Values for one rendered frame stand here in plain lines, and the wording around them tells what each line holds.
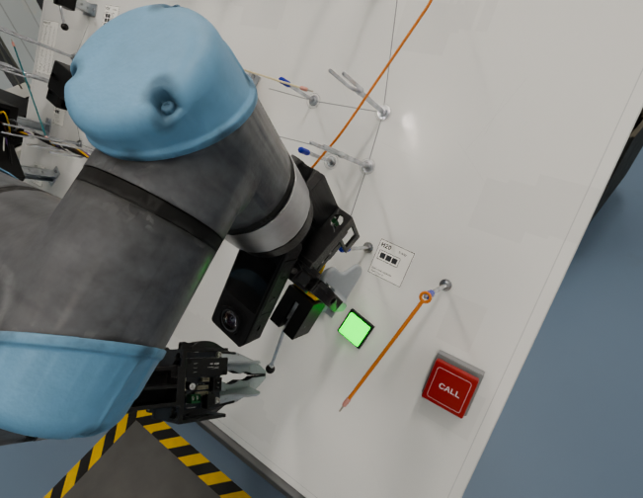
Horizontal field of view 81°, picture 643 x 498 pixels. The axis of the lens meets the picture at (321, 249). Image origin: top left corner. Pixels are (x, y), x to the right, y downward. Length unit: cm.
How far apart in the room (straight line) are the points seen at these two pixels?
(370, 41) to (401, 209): 23
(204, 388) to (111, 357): 26
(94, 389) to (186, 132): 11
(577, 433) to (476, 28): 154
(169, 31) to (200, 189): 6
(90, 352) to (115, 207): 6
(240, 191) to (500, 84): 38
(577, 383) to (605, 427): 17
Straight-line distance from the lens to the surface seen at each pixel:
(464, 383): 48
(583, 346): 203
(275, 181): 23
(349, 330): 53
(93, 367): 19
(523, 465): 170
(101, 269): 18
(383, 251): 51
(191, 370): 42
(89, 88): 19
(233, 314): 35
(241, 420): 71
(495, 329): 50
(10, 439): 41
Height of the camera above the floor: 154
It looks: 45 degrees down
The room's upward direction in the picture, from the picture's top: 6 degrees counter-clockwise
